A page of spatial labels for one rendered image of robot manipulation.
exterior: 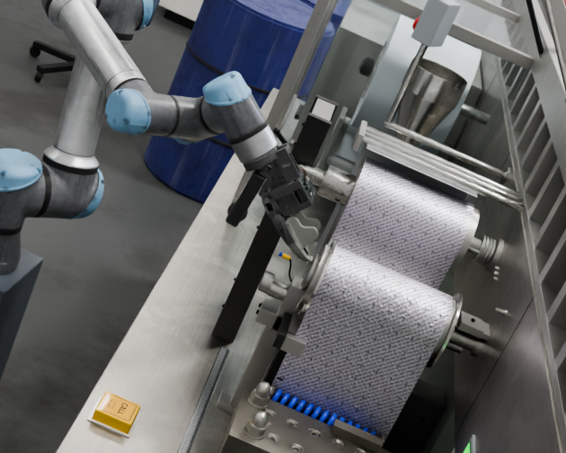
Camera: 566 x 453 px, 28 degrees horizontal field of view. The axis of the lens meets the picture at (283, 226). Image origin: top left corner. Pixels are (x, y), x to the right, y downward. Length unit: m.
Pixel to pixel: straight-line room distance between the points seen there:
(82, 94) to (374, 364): 0.81
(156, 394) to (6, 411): 1.40
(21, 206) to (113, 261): 2.23
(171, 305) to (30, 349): 1.41
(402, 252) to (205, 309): 0.53
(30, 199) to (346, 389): 0.75
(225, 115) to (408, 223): 0.46
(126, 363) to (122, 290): 2.12
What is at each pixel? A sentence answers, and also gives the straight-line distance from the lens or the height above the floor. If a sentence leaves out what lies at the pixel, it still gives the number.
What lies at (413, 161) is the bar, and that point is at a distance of 2.22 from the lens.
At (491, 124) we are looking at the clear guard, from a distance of 2.97.
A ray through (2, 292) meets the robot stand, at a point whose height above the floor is 0.90.
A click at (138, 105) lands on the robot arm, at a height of 1.44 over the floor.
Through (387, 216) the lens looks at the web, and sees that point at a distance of 2.20.
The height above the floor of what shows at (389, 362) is 1.18.
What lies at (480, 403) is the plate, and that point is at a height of 1.24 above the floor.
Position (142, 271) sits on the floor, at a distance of 4.54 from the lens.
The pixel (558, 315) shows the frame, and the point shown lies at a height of 1.47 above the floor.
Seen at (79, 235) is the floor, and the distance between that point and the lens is 4.63.
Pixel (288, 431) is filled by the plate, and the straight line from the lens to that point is 2.01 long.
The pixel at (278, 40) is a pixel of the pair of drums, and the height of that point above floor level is 0.87.
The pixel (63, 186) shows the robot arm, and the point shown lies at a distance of 2.36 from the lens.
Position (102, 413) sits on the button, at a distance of 2.05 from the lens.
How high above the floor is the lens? 2.09
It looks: 22 degrees down
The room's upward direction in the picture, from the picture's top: 24 degrees clockwise
